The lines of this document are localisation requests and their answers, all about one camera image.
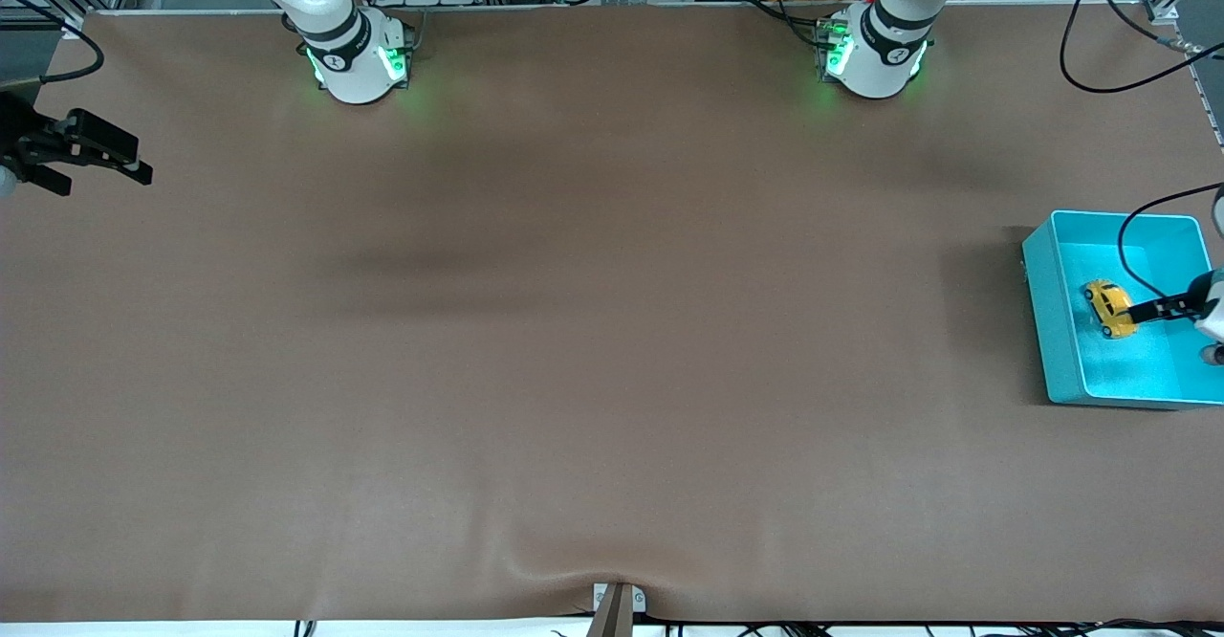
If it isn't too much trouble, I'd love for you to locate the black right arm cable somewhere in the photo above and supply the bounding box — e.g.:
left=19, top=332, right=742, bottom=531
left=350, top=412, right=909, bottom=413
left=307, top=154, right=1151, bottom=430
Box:
left=0, top=0, right=104, bottom=85

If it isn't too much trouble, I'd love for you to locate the metal table edge bracket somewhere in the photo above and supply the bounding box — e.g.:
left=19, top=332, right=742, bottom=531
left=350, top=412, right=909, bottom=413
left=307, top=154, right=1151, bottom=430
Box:
left=592, top=582, right=647, bottom=637

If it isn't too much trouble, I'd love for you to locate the yellow beetle toy car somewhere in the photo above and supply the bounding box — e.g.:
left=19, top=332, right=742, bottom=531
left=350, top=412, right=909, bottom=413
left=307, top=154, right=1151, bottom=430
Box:
left=1082, top=279, right=1139, bottom=340

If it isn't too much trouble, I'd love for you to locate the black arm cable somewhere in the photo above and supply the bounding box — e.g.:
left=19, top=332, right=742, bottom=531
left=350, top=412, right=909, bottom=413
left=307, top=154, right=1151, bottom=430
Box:
left=0, top=0, right=104, bottom=85
left=1058, top=0, right=1224, bottom=305

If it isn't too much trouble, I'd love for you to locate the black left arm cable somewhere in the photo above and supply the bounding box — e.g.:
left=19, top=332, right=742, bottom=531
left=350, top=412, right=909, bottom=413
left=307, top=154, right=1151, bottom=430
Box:
left=1058, top=0, right=1224, bottom=305

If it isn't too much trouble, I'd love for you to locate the brown table mat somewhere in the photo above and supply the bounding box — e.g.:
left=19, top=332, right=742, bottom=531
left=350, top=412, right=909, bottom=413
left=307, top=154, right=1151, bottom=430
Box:
left=0, top=1, right=1224, bottom=624

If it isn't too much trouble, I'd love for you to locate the teal plastic bin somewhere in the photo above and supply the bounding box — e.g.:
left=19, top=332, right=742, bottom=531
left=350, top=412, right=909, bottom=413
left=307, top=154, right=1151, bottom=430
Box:
left=1021, top=209, right=1224, bottom=411

